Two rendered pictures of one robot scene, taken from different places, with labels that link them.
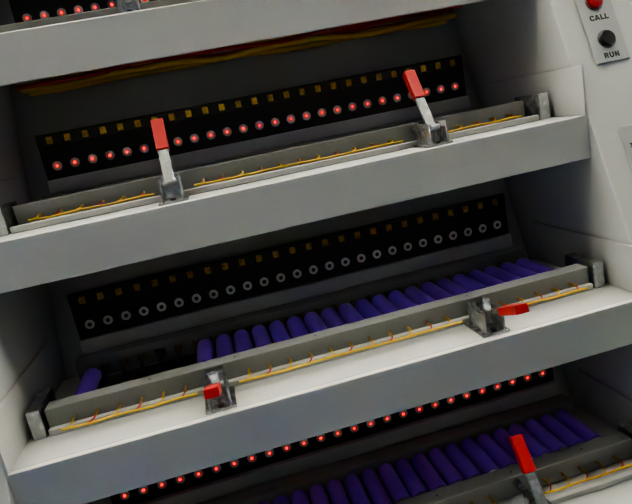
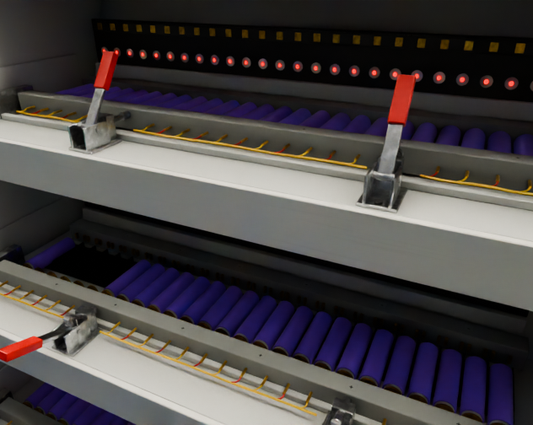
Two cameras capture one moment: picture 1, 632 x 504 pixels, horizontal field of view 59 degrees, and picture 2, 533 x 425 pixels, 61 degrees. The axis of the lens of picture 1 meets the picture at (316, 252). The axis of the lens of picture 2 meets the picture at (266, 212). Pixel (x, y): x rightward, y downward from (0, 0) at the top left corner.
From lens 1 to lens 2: 0.39 m
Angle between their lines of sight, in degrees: 35
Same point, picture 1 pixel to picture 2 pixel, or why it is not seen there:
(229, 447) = (61, 382)
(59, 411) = not seen: outside the picture
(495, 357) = not seen: outside the picture
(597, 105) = not seen: outside the picture
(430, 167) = (345, 233)
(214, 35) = not seen: outside the picture
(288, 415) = (104, 391)
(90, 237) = (15, 156)
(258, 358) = (127, 319)
